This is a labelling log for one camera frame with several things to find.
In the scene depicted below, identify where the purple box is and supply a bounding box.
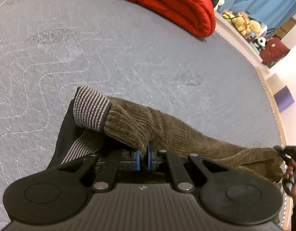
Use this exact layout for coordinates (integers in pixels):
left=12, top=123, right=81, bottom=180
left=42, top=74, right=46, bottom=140
left=274, top=86, right=295, bottom=113

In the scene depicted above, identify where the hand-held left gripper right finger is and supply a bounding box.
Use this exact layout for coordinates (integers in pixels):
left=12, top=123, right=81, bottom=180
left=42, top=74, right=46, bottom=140
left=147, top=147, right=237, bottom=193

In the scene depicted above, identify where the yellow plush toy red scarf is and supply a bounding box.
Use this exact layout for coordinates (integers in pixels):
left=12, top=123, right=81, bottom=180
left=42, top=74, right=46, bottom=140
left=222, top=10, right=250, bottom=36

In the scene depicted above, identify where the yellow plush bear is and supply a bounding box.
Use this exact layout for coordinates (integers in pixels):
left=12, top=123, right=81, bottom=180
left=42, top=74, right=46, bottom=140
left=248, top=19, right=267, bottom=38

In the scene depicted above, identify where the panda plush toy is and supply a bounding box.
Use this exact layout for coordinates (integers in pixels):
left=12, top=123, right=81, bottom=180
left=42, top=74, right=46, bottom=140
left=255, top=37, right=269, bottom=51

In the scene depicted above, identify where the red quilt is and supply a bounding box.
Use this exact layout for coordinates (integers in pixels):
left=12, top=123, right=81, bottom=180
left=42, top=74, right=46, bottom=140
left=113, top=0, right=216, bottom=38

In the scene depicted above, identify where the grey quilted mattress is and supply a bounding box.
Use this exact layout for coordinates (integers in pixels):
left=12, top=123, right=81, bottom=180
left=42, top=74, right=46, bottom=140
left=0, top=0, right=289, bottom=231

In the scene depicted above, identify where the olive corduroy garment striped cuff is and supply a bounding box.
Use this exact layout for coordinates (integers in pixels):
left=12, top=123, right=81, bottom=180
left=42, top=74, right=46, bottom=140
left=46, top=85, right=286, bottom=224

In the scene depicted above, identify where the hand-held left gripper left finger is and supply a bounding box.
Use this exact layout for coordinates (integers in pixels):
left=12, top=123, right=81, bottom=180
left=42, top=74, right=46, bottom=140
left=46, top=149, right=141, bottom=193

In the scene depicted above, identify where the blue curtain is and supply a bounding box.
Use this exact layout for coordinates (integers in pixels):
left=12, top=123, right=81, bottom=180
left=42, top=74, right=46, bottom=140
left=220, top=0, right=296, bottom=39

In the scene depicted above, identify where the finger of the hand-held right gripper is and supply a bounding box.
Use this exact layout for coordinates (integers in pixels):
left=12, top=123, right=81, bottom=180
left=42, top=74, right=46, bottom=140
left=274, top=145, right=287, bottom=161

